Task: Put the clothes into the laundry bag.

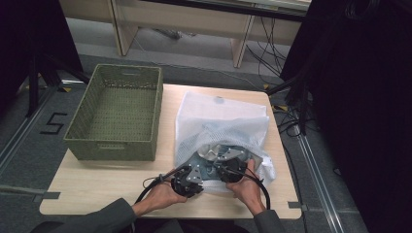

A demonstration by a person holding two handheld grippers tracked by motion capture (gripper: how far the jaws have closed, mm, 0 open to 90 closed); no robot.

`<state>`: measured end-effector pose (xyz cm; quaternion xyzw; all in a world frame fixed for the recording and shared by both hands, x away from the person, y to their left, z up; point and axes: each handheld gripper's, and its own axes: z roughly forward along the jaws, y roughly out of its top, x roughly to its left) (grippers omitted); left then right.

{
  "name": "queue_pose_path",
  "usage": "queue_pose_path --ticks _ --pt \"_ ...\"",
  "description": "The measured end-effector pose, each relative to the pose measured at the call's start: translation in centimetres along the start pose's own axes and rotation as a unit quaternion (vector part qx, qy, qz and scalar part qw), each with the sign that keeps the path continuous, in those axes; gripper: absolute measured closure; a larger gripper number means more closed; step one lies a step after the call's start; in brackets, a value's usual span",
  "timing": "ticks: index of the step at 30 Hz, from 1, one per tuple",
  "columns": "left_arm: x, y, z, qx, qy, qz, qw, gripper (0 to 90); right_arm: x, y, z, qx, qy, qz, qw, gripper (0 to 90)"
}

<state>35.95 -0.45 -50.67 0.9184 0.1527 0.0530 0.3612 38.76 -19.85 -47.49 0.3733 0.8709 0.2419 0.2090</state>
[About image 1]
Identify grey power strip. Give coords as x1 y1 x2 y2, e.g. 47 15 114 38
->
154 28 197 41

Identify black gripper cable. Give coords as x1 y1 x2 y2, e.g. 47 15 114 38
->
133 166 188 205
237 171 272 211

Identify black metal stand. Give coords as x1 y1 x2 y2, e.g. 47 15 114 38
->
265 72 314 137
25 52 91 118

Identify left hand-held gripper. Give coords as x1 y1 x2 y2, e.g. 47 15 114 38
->
170 163 206 199

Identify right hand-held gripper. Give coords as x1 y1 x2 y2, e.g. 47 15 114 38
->
213 147 250 184

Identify black curtain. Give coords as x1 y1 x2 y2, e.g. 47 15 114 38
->
0 0 85 110
280 0 412 233

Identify wooden desk frame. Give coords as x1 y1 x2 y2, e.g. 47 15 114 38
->
58 0 313 69

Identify person's right hand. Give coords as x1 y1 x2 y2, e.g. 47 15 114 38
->
225 159 264 212

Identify person's left hand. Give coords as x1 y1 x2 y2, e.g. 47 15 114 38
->
145 180 189 212

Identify green woven basket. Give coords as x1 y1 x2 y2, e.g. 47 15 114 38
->
62 63 164 162

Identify black floor cables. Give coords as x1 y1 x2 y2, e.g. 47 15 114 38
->
245 16 291 85

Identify white mesh laundry bag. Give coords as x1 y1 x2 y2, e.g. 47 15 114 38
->
174 90 277 194

